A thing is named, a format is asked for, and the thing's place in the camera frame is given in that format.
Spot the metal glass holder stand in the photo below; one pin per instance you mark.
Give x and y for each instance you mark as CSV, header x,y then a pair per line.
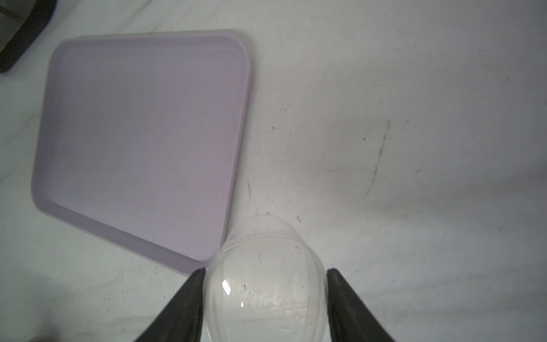
x,y
21,23

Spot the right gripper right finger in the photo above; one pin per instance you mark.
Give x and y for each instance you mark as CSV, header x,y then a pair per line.
x,y
349,318

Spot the lilac plastic tray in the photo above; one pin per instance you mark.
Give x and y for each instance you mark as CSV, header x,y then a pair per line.
x,y
139,140

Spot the clear jar lid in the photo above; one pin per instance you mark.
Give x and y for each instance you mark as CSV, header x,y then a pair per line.
x,y
266,284

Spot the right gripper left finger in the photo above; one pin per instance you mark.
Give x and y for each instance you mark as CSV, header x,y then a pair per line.
x,y
182,318

